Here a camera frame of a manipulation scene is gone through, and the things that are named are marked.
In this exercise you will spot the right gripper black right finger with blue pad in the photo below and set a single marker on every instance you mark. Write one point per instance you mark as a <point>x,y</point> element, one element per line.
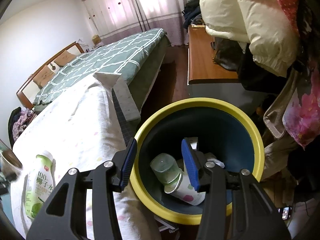
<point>254,215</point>

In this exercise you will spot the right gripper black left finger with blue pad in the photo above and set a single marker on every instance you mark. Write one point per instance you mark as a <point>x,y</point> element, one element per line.
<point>63,215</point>

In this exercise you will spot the yellow rimmed blue trash bin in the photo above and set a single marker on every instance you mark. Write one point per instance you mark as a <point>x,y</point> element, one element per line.
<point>225,131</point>

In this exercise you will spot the black smartphone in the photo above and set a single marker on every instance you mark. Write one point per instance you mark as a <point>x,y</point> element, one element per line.
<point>285,212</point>

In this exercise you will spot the white dotted table cloth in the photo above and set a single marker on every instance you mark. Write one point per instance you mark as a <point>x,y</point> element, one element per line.
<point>80,129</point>

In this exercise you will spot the clear plastic cup in bin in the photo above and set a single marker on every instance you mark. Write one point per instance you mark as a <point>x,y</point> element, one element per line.
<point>165,169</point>

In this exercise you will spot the white coconut water bottle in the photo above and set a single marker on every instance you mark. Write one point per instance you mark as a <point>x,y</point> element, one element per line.
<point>39,185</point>

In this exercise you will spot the floral paper cup in bin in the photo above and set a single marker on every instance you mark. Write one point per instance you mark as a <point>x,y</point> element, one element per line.
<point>182,189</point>

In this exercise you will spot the white blue noodle cup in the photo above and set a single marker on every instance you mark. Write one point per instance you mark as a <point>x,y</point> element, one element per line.
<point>11,167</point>

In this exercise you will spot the beige bag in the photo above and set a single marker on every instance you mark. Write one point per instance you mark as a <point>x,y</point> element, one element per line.
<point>274,114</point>

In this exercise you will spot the pink floral scarf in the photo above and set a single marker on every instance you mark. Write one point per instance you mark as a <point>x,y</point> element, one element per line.
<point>301,117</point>

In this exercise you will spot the dark clothes pile on cabinet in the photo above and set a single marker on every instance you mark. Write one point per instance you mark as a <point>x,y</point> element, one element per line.
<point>19,120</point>

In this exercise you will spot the wooden bed headboard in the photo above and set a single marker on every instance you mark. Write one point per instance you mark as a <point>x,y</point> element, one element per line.
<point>28,91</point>

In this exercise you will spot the brown cushion left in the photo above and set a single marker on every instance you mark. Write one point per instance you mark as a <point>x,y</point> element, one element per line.
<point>43,76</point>

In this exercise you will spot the brown cushion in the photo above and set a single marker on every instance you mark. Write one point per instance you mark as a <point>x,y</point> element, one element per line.
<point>64,58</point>
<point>43,76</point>

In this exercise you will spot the green checked bed quilt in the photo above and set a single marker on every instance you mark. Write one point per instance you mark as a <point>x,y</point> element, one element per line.
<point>125,57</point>

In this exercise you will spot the brown cushion right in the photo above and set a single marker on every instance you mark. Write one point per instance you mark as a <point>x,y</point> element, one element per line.
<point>64,58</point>

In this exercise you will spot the wooden desk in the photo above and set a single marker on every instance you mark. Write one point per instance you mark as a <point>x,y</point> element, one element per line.
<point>201,66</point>

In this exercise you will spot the pink white curtain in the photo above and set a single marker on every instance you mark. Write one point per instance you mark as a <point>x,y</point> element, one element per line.
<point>113,20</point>

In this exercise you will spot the black clothes pile by curtain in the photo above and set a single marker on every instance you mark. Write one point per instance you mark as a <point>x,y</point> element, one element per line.
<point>191,10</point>

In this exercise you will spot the cream puffer jacket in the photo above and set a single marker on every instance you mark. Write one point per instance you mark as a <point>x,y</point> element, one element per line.
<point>262,24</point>

